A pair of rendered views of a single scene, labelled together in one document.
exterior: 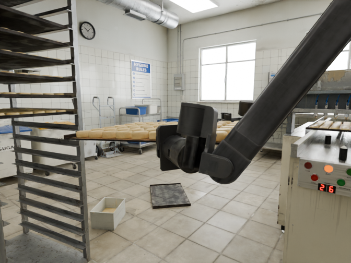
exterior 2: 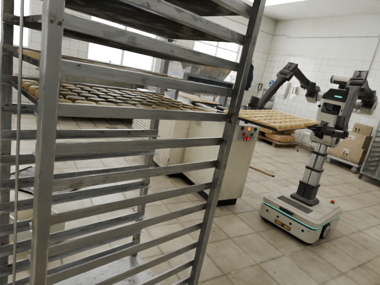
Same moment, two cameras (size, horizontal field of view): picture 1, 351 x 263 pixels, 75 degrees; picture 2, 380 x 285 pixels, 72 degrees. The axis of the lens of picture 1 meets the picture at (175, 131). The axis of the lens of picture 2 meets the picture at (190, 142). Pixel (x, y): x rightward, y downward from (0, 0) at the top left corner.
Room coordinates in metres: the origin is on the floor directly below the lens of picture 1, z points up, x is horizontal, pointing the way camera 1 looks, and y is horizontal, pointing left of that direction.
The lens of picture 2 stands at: (0.71, 1.69, 1.18)
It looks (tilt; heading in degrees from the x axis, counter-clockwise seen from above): 14 degrees down; 289
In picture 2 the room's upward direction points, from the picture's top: 11 degrees clockwise
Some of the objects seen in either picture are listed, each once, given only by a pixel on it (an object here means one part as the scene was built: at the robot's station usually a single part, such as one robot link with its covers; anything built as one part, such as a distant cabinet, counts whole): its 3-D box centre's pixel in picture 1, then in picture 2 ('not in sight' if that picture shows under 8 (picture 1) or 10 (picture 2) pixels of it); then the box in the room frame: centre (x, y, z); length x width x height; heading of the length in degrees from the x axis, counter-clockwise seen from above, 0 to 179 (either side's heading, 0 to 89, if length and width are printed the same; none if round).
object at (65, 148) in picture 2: not in sight; (155, 142); (1.05, 1.01, 0.96); 0.64 x 0.03 x 0.03; 64
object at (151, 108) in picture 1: (146, 108); not in sight; (5.12, 0.65, 0.90); 0.44 x 0.36 x 0.20; 62
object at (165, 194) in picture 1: (168, 194); (42, 182); (2.54, 0.08, 0.02); 0.60 x 0.40 x 0.03; 9
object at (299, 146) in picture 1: (319, 129); (183, 100); (1.87, -1.19, 0.87); 2.01 x 0.03 x 0.07; 142
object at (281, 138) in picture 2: not in sight; (280, 137); (0.72, -4.73, 0.19); 0.72 x 0.42 x 0.15; 57
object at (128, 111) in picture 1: (136, 110); not in sight; (4.78, 0.82, 0.88); 0.40 x 0.30 x 0.16; 56
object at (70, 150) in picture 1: (52, 145); not in sight; (3.55, 1.94, 0.38); 0.64 x 0.54 x 0.77; 50
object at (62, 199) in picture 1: (45, 194); (88, 211); (1.41, 0.84, 0.51); 0.64 x 0.03 x 0.03; 64
